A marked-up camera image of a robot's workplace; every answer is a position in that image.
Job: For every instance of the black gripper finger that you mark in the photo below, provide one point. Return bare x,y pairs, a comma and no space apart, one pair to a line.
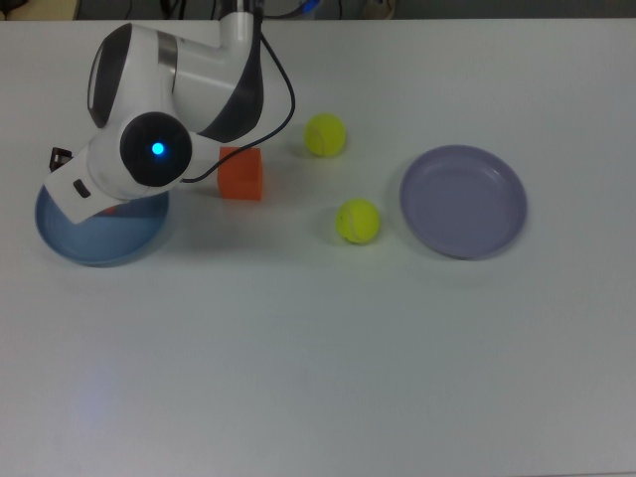
54,154

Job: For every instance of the orange foam cube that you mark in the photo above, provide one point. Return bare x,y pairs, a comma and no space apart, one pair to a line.
111,211
243,180

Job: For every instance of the yellow tennis ball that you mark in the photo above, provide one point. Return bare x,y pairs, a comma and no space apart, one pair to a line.
325,135
359,221

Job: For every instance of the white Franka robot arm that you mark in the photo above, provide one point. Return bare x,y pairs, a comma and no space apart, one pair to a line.
199,69

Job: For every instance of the blue plastic plate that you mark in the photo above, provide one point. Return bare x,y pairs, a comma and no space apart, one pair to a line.
109,243

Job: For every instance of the purple plastic plate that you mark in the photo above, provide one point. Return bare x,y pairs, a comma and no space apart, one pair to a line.
464,208

